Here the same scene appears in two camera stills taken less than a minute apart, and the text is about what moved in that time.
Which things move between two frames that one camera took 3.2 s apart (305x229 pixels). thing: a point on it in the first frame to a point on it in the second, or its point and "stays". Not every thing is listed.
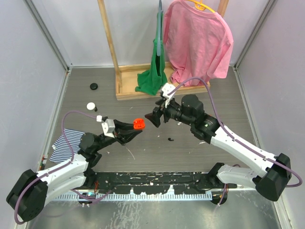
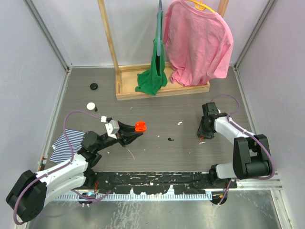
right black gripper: x=155 y=116 to x=201 y=132
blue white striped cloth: x=61 y=151 stays
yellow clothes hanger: x=199 y=5 stays
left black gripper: x=127 y=136 stays
